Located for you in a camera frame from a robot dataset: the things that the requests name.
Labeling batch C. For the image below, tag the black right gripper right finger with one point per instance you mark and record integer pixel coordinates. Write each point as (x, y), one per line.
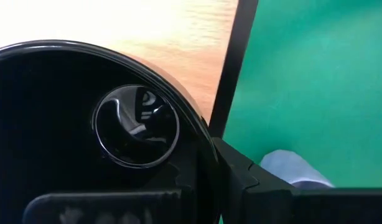
(272, 205)

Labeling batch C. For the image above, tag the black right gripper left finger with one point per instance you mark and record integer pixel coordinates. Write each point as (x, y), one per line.
(110, 208)

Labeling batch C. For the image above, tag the glossy black cup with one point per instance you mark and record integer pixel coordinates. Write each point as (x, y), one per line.
(54, 124)

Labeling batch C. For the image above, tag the wooden shelf board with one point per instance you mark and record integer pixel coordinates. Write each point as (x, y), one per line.
(178, 46)

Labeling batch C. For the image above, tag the light blue faceted cup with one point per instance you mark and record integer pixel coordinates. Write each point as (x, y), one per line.
(290, 169)

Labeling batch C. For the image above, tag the green table mat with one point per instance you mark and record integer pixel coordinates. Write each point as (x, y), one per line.
(318, 77)

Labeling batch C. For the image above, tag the black metal shelf frame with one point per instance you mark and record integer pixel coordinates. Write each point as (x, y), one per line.
(234, 62)

